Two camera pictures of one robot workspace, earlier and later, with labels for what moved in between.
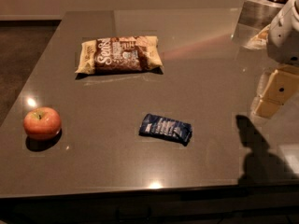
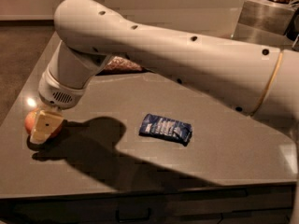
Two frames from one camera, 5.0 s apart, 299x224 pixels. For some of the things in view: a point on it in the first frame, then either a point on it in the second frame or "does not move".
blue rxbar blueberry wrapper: (158, 126) does not move
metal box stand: (256, 14) does not move
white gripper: (284, 40) -> (59, 93)
